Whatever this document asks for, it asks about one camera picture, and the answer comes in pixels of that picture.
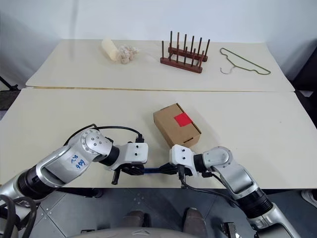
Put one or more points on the red tape patch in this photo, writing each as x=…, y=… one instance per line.
x=183, y=119

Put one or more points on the brown wooden peg rack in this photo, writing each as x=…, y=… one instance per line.
x=184, y=59

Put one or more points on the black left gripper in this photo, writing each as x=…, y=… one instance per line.
x=123, y=166

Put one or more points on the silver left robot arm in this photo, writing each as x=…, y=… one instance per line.
x=62, y=161

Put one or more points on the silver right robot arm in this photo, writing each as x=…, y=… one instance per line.
x=235, y=171

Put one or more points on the cream paper roll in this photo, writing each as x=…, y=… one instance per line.
x=110, y=48

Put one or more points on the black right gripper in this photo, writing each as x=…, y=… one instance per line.
x=182, y=171

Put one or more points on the black tripod leg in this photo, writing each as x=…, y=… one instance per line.
x=8, y=84

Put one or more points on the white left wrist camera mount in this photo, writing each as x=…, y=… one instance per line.
x=135, y=151

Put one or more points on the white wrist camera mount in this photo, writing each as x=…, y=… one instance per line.
x=135, y=151
x=180, y=155

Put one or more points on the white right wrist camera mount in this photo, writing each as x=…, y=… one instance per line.
x=180, y=155

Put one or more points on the clear bag of beige pieces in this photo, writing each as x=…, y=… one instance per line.
x=126, y=53

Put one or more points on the brown cardboard box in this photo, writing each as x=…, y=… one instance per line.
x=173, y=129

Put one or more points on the dark rounded foot shape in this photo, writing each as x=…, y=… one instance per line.
x=195, y=221
x=136, y=219

